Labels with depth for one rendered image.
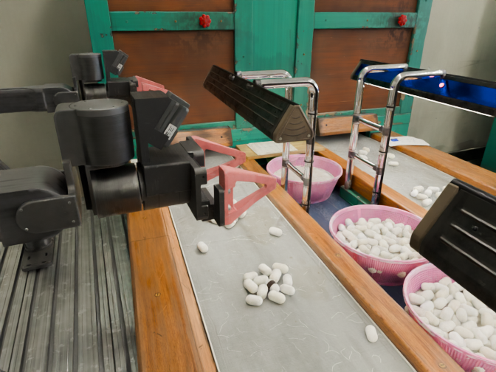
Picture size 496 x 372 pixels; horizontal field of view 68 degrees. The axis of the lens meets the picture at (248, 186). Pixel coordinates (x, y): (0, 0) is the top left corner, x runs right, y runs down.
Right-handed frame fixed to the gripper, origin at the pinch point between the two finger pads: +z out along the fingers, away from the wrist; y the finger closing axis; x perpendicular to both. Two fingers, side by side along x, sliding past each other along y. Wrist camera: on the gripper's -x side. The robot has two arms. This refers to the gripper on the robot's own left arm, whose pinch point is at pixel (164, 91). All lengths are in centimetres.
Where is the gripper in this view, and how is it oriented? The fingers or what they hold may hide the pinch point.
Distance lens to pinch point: 103.7
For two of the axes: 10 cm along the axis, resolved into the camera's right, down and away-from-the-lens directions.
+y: -3.9, -3.9, 8.4
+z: 9.2, -1.5, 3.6
